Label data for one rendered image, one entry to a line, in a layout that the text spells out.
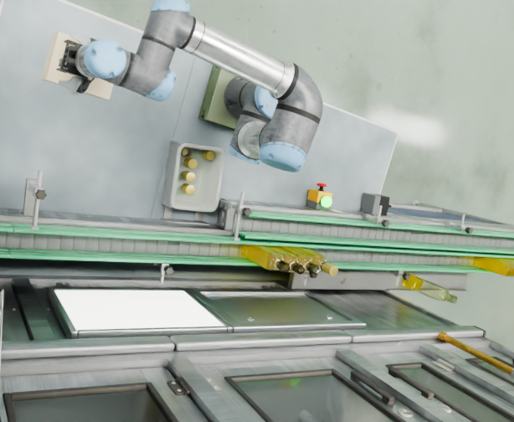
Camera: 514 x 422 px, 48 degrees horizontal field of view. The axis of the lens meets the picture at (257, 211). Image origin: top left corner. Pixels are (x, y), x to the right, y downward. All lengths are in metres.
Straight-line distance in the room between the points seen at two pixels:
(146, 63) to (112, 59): 0.08
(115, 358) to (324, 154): 1.27
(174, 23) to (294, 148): 0.40
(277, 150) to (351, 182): 1.05
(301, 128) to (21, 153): 0.91
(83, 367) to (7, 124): 0.84
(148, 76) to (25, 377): 0.68
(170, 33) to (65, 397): 0.78
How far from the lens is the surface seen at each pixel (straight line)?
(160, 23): 1.29
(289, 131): 1.41
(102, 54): 1.22
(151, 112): 1.99
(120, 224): 1.88
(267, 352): 1.56
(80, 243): 1.86
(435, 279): 2.69
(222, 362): 1.50
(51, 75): 1.54
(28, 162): 1.92
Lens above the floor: 2.64
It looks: 59 degrees down
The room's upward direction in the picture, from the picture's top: 112 degrees clockwise
